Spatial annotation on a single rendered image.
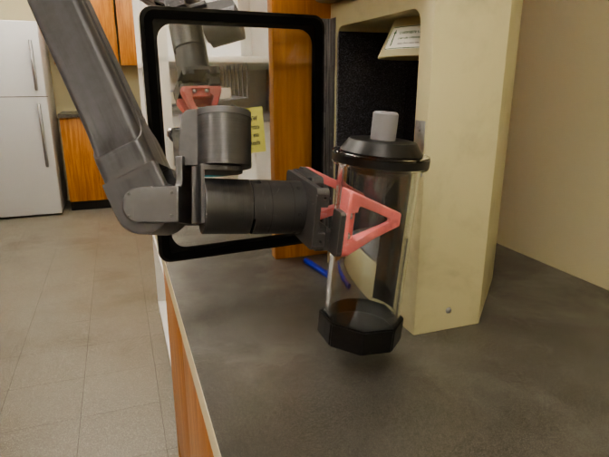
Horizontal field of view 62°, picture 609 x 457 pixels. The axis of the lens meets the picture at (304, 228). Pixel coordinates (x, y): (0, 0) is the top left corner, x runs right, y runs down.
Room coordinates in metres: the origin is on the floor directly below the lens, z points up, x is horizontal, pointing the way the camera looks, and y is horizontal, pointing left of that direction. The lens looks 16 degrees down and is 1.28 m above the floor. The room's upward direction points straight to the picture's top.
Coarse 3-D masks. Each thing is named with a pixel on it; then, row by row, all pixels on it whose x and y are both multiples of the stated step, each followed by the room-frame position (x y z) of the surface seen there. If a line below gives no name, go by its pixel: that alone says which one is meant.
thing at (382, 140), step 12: (372, 120) 0.56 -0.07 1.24; (384, 120) 0.55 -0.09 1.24; (396, 120) 0.56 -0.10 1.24; (372, 132) 0.56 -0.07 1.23; (384, 132) 0.55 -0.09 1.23; (396, 132) 0.56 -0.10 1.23; (348, 144) 0.55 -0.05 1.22; (360, 144) 0.54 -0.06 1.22; (372, 144) 0.53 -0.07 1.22; (384, 144) 0.53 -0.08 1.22; (396, 144) 0.53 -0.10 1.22; (408, 144) 0.54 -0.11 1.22; (372, 156) 0.52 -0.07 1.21; (384, 156) 0.52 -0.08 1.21; (396, 156) 0.52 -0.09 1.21; (408, 156) 0.53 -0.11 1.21; (420, 156) 0.54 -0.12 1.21
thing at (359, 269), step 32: (384, 160) 0.51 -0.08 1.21; (416, 160) 0.52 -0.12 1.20; (384, 192) 0.52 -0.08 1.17; (416, 192) 0.55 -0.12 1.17; (352, 256) 0.53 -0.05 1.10; (384, 256) 0.52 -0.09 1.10; (352, 288) 0.53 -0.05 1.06; (384, 288) 0.52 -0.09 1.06; (352, 320) 0.53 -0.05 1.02; (384, 320) 0.53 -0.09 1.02
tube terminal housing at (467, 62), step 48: (384, 0) 0.76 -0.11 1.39; (432, 0) 0.65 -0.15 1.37; (480, 0) 0.67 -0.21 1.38; (336, 48) 0.92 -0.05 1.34; (432, 48) 0.65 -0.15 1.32; (480, 48) 0.67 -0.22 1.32; (432, 96) 0.65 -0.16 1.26; (480, 96) 0.67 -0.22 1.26; (432, 144) 0.65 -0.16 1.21; (480, 144) 0.67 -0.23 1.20; (432, 192) 0.65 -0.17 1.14; (480, 192) 0.68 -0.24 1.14; (432, 240) 0.65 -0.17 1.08; (480, 240) 0.68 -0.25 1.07; (432, 288) 0.65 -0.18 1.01; (480, 288) 0.68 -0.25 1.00
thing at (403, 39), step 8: (416, 16) 0.76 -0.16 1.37; (392, 24) 0.81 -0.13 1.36; (400, 24) 0.78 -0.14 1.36; (408, 24) 0.77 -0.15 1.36; (416, 24) 0.76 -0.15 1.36; (392, 32) 0.79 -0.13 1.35; (400, 32) 0.77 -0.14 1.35; (408, 32) 0.76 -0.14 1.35; (416, 32) 0.75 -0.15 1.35; (392, 40) 0.78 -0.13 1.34; (400, 40) 0.76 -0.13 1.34; (408, 40) 0.75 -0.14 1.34; (416, 40) 0.74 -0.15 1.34; (384, 48) 0.79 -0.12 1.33; (392, 48) 0.77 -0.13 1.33; (400, 48) 0.76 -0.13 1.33; (408, 48) 0.75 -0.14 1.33; (416, 48) 0.74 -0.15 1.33; (384, 56) 0.78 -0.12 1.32; (392, 56) 0.76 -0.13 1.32; (400, 56) 0.75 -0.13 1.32; (408, 56) 0.89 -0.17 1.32; (416, 56) 0.89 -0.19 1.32
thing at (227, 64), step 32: (160, 32) 0.81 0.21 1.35; (192, 32) 0.83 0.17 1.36; (224, 32) 0.86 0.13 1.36; (256, 32) 0.88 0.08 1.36; (288, 32) 0.90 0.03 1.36; (160, 64) 0.81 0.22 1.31; (192, 64) 0.83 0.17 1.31; (224, 64) 0.85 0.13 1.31; (256, 64) 0.88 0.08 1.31; (288, 64) 0.90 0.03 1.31; (192, 96) 0.83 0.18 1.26; (224, 96) 0.85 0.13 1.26; (256, 96) 0.88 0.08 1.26; (288, 96) 0.90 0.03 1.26; (256, 128) 0.88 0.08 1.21; (288, 128) 0.90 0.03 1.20; (256, 160) 0.88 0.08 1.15; (288, 160) 0.90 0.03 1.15
